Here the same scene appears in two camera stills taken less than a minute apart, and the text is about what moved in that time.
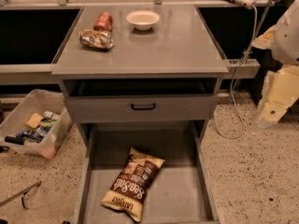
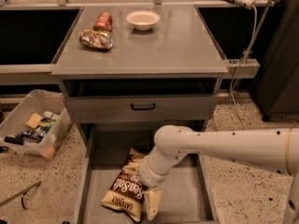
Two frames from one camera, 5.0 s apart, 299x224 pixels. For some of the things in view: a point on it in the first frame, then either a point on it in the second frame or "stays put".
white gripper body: (287, 39) -> (148, 175)
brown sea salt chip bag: (127, 192) stays put
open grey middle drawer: (182, 190) stays put
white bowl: (143, 20) stays put
